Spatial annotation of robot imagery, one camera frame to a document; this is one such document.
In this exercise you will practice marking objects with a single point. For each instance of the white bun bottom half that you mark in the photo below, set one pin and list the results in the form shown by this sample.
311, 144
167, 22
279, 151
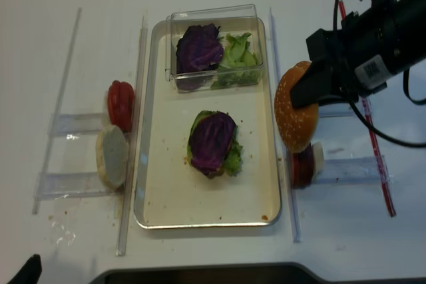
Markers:
111, 156

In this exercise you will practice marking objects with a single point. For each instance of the sesame bun top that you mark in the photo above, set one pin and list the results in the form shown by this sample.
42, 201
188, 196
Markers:
300, 123

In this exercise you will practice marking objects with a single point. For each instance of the clear acrylic channel upper right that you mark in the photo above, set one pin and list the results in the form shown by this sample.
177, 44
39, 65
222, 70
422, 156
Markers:
344, 109

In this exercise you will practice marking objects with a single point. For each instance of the clear acrylic channel lower left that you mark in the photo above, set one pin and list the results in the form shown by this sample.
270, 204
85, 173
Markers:
75, 185

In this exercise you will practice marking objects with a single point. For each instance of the white pusher block right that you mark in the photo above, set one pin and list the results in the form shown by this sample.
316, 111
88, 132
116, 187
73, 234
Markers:
318, 157

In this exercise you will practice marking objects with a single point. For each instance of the green lettuce in box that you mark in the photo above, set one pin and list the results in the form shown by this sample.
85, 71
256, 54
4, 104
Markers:
238, 65

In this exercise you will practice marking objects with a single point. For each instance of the clear inner right rail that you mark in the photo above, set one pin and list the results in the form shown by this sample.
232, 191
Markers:
291, 193

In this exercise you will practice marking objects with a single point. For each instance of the clear acrylic channel lower right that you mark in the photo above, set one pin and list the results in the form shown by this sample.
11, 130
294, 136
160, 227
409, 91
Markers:
352, 171

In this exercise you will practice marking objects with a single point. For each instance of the purple cabbage leaves in box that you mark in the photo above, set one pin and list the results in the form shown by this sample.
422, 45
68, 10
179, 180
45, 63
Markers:
199, 49

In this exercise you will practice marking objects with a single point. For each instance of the clear acrylic channel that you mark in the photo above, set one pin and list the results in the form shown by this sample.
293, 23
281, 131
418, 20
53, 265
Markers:
344, 109
65, 124
75, 185
352, 171

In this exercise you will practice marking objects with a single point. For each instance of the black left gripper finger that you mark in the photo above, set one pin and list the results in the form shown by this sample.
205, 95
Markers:
30, 271

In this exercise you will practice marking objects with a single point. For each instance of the clear acrylic channel upper left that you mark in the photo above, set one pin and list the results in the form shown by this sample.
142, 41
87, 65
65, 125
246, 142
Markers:
65, 124

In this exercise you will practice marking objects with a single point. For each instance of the stacked burger fillings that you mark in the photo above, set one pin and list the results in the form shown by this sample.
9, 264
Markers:
212, 146

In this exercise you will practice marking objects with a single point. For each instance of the clear plastic lettuce box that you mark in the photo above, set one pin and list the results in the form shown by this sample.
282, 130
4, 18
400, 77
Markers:
235, 20

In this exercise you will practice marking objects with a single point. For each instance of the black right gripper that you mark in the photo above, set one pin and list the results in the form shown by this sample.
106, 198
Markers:
345, 62

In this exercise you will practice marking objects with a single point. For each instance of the metal tray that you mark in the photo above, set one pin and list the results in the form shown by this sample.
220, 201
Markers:
170, 193

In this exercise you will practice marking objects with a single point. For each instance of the clear inner left rail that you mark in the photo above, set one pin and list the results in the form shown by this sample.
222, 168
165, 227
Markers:
132, 143

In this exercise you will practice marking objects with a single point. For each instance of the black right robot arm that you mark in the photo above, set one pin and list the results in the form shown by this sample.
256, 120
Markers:
404, 34

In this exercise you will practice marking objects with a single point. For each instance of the clear tape piece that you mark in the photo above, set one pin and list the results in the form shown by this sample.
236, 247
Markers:
63, 221

